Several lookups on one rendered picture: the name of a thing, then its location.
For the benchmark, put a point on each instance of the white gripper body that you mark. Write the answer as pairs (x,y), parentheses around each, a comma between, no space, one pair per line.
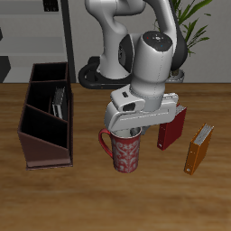
(141,117)

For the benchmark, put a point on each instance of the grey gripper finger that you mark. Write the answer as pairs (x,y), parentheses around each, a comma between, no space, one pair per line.
(145,130)
(134,131)

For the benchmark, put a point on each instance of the red patterned mug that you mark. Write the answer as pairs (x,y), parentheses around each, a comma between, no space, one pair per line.
(126,153)

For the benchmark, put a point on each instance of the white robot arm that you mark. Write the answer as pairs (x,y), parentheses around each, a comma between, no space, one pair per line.
(152,66)

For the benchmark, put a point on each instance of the red book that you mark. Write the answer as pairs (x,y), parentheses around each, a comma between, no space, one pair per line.
(171,132)

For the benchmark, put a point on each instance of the orange book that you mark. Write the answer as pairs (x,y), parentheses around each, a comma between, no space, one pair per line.
(198,152)

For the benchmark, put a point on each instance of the striped book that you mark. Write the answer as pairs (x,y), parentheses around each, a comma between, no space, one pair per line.
(59,103)

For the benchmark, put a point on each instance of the dark brown desk caddy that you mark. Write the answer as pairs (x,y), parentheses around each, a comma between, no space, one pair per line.
(45,141)

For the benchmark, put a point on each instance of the pot plant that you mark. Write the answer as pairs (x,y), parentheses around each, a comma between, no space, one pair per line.
(189,27)

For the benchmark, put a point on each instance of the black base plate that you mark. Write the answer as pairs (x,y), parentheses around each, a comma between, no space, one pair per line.
(87,78)

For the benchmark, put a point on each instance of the dark vertical post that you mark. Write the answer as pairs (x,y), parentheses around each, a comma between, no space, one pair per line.
(68,39)

